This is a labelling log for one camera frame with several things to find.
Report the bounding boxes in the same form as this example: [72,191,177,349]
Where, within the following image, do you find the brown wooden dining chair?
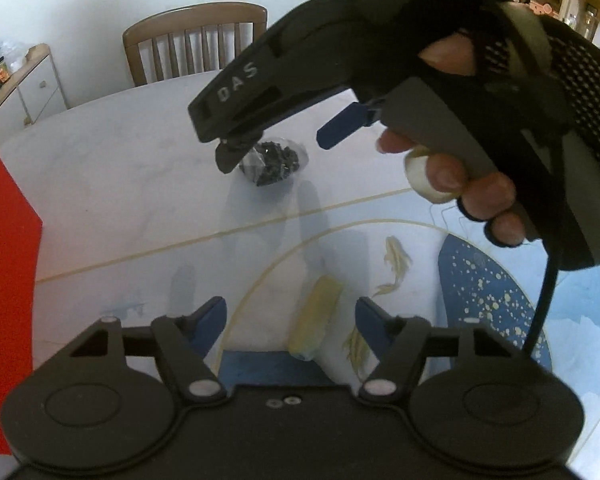
[122,2,269,87]

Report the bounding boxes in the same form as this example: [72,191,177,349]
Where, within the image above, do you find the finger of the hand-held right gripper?
[316,101,382,151]
[214,135,265,174]

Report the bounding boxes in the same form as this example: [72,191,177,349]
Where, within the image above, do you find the black cable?
[522,240,561,361]

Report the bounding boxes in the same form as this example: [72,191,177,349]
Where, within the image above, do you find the white sideboard cabinet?
[0,44,69,132]

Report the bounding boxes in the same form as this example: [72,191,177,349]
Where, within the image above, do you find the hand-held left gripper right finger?
[354,296,523,406]

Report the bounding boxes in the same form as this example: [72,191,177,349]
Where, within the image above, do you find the yellow sponge roll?
[287,275,344,362]

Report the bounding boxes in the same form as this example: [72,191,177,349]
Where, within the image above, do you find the red cardboard box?
[0,135,44,456]

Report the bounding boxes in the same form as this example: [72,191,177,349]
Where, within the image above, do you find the bag of black beads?
[239,135,311,189]

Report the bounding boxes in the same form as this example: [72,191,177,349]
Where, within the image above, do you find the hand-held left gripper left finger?
[70,296,229,404]

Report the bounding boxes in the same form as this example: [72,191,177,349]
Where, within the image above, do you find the person's right hand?
[376,0,600,272]

